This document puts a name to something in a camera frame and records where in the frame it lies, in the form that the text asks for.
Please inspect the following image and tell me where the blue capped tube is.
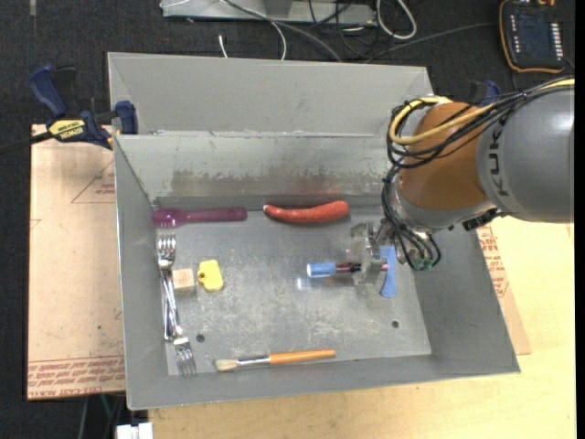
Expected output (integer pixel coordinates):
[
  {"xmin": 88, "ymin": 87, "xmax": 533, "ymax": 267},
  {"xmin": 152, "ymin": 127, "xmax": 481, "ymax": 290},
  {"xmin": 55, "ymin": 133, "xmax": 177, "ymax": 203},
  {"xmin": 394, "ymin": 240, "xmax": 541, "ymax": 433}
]
[{"xmin": 305, "ymin": 261, "xmax": 363, "ymax": 280}]

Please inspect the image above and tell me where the pale wooden cube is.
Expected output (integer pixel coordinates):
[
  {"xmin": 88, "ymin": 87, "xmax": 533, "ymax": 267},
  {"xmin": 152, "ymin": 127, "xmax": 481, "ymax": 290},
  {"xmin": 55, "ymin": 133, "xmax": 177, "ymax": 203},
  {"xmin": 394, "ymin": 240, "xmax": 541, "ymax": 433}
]
[{"xmin": 171, "ymin": 267, "xmax": 197, "ymax": 296}]

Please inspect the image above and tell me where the red toy sausage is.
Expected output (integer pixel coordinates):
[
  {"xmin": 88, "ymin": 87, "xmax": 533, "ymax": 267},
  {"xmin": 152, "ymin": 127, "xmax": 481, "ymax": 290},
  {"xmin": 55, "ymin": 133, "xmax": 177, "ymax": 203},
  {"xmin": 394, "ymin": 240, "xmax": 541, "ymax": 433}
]
[{"xmin": 262, "ymin": 199, "xmax": 351, "ymax": 225}]

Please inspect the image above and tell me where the grey metal bin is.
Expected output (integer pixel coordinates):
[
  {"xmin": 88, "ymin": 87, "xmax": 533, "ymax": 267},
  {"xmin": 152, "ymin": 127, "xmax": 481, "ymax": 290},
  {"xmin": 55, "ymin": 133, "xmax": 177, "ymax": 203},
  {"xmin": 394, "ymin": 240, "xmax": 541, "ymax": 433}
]
[{"xmin": 106, "ymin": 51, "xmax": 522, "ymax": 412}]

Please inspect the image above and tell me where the short metal fork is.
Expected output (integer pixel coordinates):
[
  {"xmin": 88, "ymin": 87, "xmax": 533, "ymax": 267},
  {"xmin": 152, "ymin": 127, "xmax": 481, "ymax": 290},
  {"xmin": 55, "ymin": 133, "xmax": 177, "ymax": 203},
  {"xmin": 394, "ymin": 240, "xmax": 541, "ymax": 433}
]
[{"xmin": 173, "ymin": 336, "xmax": 199, "ymax": 379}]

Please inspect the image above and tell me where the brown cardboard board red print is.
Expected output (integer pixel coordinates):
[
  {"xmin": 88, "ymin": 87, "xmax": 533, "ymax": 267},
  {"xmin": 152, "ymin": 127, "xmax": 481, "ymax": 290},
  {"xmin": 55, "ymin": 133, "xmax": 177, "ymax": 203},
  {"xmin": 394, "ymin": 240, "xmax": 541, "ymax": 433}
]
[{"xmin": 26, "ymin": 123, "xmax": 532, "ymax": 402}]

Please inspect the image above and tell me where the yellow plastic tag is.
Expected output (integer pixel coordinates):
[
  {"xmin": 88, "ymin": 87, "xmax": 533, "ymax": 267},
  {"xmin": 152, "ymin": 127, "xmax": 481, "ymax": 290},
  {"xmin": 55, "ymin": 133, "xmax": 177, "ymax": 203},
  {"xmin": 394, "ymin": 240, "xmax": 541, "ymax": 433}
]
[{"xmin": 197, "ymin": 259, "xmax": 226, "ymax": 294}]

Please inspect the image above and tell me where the purple plastic spoon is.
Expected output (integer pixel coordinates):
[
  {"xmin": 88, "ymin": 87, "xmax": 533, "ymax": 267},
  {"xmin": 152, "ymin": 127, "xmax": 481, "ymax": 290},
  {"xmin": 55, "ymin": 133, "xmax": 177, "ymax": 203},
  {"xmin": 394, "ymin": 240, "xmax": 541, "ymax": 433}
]
[{"xmin": 151, "ymin": 206, "xmax": 250, "ymax": 230}]

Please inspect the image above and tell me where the long metal fork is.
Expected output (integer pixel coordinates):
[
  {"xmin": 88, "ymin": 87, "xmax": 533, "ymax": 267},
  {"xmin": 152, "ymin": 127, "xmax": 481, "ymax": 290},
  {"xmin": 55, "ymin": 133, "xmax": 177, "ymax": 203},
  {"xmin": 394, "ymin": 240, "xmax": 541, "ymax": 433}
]
[{"xmin": 155, "ymin": 230, "xmax": 185, "ymax": 342}]

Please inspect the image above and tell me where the blue plastic handle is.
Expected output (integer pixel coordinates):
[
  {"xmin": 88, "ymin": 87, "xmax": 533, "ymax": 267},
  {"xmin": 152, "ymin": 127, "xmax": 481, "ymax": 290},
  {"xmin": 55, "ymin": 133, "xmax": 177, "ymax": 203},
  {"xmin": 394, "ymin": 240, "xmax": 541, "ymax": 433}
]
[{"xmin": 378, "ymin": 243, "xmax": 399, "ymax": 299}]

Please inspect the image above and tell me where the orange handled paint brush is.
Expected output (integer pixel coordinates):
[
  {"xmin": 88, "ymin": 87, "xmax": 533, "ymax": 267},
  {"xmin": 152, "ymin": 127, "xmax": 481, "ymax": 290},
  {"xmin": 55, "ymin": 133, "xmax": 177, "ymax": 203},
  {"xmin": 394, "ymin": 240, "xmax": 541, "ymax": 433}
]
[{"xmin": 214, "ymin": 348, "xmax": 337, "ymax": 374}]

